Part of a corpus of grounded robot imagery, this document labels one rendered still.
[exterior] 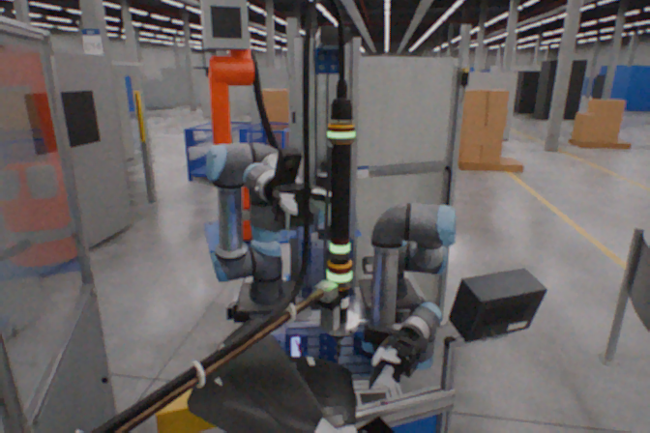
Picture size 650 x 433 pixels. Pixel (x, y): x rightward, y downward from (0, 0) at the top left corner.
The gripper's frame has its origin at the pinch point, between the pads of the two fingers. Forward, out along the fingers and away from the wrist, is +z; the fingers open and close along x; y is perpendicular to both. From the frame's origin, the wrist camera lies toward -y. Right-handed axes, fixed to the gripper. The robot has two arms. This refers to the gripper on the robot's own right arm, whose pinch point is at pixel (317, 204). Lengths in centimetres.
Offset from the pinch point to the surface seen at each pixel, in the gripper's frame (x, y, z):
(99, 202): 49, 115, -444
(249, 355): 15.1, 26.2, 1.5
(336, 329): 1.9, 19.6, 10.4
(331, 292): 3.3, 11.8, 11.0
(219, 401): 22.3, 28.1, 7.8
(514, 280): -79, 42, -13
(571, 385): -206, 166, -52
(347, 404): -7.0, 48.1, 0.4
